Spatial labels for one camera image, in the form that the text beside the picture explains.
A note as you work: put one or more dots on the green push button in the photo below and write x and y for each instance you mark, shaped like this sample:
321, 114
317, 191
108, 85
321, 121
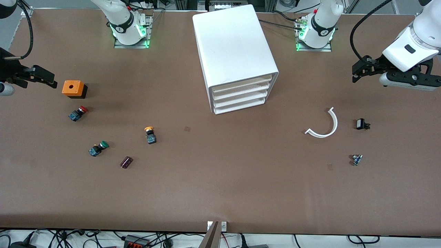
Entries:
98, 148

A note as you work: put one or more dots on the dark brown capacitor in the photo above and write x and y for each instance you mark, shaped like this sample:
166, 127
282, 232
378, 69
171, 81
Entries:
126, 162

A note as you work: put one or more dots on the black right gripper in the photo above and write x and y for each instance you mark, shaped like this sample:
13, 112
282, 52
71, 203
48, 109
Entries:
7, 68

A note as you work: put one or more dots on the grey camera mount beam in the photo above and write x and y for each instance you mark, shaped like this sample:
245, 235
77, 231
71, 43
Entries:
210, 238

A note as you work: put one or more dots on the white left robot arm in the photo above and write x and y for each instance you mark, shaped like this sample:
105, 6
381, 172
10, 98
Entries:
322, 20

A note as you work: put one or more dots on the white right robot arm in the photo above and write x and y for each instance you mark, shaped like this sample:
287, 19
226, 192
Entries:
124, 20

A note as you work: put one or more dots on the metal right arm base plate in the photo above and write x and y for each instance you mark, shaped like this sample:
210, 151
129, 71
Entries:
149, 31

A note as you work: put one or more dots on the chrome metal fitting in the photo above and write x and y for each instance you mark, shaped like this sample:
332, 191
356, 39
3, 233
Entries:
357, 160

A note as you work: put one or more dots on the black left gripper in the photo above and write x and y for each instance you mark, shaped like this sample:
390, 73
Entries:
378, 64

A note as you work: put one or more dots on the white drawer cabinet frame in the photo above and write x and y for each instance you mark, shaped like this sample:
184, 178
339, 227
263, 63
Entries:
231, 44

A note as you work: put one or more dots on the white curved plastic clip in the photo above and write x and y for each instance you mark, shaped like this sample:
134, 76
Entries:
334, 124

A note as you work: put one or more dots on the red push button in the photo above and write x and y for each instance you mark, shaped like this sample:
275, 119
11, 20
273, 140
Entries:
77, 113

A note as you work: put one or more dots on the black square white-faced switch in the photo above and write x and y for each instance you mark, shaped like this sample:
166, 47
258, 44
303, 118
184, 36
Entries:
361, 124

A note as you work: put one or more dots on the black red power strip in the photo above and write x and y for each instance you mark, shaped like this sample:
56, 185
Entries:
136, 243

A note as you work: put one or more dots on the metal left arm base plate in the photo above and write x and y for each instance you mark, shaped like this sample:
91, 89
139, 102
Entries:
315, 49

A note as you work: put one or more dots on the orange button enclosure box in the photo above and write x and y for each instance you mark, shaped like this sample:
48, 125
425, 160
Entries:
71, 88

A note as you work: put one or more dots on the yellow push button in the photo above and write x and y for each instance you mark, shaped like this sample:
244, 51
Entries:
150, 136

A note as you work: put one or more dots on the white plastic drawer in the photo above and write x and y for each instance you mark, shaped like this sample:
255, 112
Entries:
241, 99
241, 85
241, 92
241, 105

